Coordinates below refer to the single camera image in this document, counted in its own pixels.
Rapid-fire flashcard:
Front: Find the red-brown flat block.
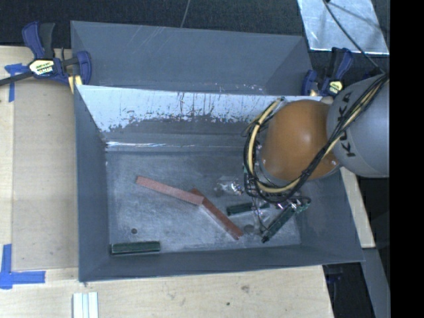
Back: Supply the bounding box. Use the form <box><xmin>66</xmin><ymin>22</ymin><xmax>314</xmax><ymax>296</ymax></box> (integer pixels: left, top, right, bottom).
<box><xmin>189</xmin><ymin>187</ymin><xmax>245</xmax><ymax>241</ymax></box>
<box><xmin>134</xmin><ymin>176</ymin><xmax>205</xmax><ymax>206</ymax></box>

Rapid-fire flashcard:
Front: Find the pale wood flat board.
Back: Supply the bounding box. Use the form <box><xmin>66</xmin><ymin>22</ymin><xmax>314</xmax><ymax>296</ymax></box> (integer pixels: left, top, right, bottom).
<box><xmin>11</xmin><ymin>77</ymin><xmax>81</xmax><ymax>272</ymax></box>

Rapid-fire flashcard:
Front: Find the dark green flat block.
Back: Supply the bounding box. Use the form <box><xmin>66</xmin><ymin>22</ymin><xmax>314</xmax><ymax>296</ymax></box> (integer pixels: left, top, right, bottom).
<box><xmin>110</xmin><ymin>240</ymin><xmax>162</xmax><ymax>256</ymax></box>
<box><xmin>226</xmin><ymin>201</ymin><xmax>271</xmax><ymax>217</ymax></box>

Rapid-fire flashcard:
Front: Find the grey metal bin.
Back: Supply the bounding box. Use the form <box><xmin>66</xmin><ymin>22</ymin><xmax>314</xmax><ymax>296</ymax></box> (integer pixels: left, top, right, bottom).
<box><xmin>70</xmin><ymin>20</ymin><xmax>366</xmax><ymax>283</ymax></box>

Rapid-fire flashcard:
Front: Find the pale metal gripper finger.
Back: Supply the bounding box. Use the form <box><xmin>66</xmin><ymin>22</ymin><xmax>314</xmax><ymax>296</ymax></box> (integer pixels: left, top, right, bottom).
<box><xmin>217</xmin><ymin>176</ymin><xmax>245</xmax><ymax>188</ymax></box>
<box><xmin>215</xmin><ymin>185</ymin><xmax>245</xmax><ymax>197</ymax></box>

